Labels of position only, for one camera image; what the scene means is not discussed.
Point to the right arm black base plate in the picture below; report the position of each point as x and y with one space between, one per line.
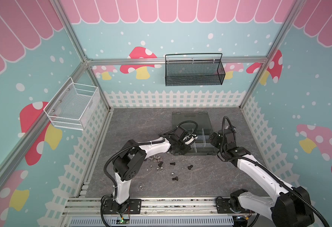
229 205

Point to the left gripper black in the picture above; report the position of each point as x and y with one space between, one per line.
186 149

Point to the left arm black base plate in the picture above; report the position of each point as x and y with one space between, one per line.
130 206

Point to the black wire mesh basket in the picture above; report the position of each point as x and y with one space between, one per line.
199 69

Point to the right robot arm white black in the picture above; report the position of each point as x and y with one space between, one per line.
288 206

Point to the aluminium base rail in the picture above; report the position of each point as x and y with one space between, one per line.
155 211

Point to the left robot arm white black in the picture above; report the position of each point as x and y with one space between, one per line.
124 165

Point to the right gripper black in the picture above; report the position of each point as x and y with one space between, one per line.
215 140

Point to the grey transparent organizer box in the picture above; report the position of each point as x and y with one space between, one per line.
199 124

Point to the silver nut pair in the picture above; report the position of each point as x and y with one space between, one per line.
158 169

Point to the white wire mesh basket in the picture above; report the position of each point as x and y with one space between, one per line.
73 105

